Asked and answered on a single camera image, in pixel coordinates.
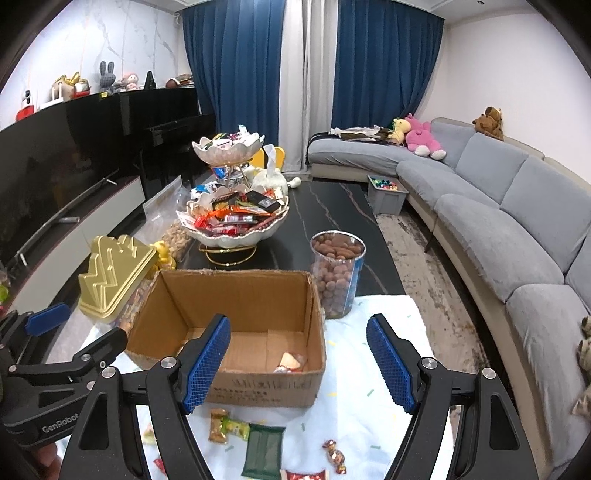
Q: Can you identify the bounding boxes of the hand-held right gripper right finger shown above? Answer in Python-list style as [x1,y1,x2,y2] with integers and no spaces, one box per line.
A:
[367,314,539,480]

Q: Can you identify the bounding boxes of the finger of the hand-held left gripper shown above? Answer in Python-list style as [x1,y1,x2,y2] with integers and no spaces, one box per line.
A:
[0,302,71,366]
[9,328,127,385]

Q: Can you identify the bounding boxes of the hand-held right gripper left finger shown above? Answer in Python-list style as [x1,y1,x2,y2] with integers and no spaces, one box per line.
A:
[60,315,232,480]

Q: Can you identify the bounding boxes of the brown cardboard box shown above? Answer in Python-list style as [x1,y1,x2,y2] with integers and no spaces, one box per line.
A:
[124,269,328,409]

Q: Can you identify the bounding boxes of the yellow-green snack packet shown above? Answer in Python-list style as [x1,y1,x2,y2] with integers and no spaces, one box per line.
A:
[210,408,251,445]

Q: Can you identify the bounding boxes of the foil candy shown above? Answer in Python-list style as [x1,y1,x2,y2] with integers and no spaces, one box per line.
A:
[322,438,348,475]

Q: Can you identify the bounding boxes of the large pile of mixed snacks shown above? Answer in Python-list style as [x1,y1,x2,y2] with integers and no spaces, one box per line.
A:
[185,182,284,232]

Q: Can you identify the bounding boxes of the small pile of mixed snacks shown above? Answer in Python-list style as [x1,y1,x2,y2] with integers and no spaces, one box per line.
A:
[199,124,262,151]

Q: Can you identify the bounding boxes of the light blue confetti cloth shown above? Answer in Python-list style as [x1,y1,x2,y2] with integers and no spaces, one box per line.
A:
[55,293,462,480]

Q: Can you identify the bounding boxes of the gold-lidded candy container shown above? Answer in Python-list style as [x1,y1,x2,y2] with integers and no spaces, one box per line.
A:
[78,234,160,333]

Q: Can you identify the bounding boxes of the orange and white snack packet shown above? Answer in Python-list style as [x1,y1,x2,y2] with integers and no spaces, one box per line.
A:
[274,351,308,374]

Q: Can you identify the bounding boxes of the grey patterned rug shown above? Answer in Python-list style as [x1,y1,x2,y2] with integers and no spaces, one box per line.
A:
[376,203,513,416]

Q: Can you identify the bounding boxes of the dark green snack packet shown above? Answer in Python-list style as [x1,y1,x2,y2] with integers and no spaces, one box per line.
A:
[242,422,286,478]

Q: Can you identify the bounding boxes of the clear jar of chocolate balls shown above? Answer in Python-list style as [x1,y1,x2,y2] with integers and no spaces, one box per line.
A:
[309,231,366,320]

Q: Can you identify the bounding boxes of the yellow figurine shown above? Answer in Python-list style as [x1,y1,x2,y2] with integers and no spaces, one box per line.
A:
[150,240,176,271]

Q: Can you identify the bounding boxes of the clear bag of peanuts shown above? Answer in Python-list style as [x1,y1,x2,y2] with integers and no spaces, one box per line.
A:
[143,178,195,259]

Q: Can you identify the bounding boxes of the two-tier shell snack stand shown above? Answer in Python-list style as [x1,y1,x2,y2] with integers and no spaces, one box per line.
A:
[176,133,291,269]

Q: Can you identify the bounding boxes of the grey sectional sofa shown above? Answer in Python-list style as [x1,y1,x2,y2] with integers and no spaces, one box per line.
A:
[307,116,591,467]

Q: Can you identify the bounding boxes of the grey storage bin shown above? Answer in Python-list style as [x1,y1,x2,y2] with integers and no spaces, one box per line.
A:
[367,174,409,216]

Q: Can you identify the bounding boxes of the tan plush toy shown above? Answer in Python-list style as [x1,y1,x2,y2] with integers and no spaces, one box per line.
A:
[573,316,591,416]

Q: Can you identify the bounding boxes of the black piano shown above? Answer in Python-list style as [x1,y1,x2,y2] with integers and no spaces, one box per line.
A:
[115,85,217,199]

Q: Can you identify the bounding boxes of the pink plush toy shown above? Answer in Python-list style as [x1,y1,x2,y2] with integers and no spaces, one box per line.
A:
[405,114,448,160]

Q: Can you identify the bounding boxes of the dark cloth pile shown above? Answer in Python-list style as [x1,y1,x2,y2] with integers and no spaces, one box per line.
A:
[329,124,393,141]

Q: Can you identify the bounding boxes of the gold and white ornaments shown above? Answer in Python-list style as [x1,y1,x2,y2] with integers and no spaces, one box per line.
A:
[53,71,90,99]

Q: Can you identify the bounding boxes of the brown plush toy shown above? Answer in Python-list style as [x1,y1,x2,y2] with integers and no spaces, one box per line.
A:
[472,107,505,140]

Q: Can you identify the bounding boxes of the blue curtain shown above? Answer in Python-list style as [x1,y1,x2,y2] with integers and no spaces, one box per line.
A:
[181,0,282,153]
[333,0,444,134]

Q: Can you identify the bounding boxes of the white sheer curtain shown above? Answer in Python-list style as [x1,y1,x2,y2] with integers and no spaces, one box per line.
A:
[279,0,340,176]

